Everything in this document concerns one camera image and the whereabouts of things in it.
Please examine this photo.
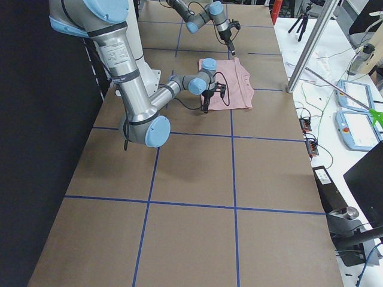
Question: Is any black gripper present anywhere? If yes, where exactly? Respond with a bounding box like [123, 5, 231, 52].
[201, 84, 217, 114]
[218, 29, 236, 56]

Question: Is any pink Snoopy t-shirt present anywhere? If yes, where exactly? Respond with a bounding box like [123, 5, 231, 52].
[208, 57, 254, 111]

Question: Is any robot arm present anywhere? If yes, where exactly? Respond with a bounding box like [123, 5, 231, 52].
[49, 1, 218, 148]
[166, 0, 241, 56]

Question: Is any black power strip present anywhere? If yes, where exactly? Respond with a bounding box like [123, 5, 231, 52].
[299, 117, 312, 133]
[303, 133, 319, 158]

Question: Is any upper teach pendant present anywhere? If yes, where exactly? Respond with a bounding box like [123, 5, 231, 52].
[336, 80, 375, 112]

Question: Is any teach pendant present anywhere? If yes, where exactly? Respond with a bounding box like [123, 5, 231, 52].
[335, 111, 382, 152]
[336, 80, 375, 112]

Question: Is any water bottle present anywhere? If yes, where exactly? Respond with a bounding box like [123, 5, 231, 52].
[348, 44, 375, 75]

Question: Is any lower teach pendant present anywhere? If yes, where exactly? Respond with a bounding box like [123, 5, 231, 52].
[335, 111, 382, 152]

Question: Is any black box with label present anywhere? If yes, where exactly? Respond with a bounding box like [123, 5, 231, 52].
[312, 166, 348, 213]

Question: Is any black monitor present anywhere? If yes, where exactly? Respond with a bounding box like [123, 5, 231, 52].
[344, 142, 383, 227]

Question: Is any black monitor stand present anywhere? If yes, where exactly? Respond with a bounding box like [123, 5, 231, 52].
[326, 213, 382, 267]

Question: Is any black camera cable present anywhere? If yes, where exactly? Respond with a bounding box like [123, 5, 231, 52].
[122, 38, 231, 152]
[188, 1, 240, 48]

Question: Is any black camera tripod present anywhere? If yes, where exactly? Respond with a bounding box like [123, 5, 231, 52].
[288, 5, 311, 42]

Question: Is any aluminium frame post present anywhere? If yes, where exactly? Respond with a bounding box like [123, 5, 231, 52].
[286, 1, 342, 93]

